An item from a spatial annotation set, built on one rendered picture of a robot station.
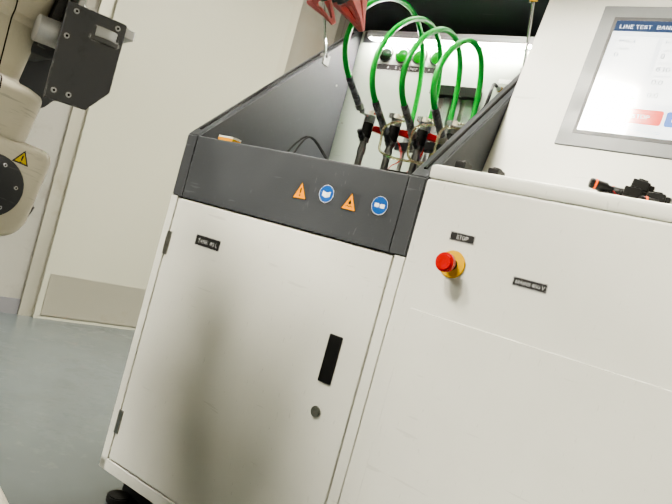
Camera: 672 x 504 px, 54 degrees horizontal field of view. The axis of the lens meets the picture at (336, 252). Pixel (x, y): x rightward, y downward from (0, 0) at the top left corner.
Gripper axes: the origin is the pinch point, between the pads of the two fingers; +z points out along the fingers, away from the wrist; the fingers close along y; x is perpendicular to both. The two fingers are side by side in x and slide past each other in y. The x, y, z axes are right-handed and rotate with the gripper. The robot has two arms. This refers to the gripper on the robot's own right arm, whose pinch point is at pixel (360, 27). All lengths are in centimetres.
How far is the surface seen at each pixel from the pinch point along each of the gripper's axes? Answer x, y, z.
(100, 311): 239, -41, 120
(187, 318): 31, -55, 46
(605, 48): -30, 38, 24
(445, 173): -24.3, -12.2, 25.8
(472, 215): -31.7, -15.7, 32.0
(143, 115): 239, 34, 42
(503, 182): -35.7, -9.9, 28.0
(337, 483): -19, -59, 69
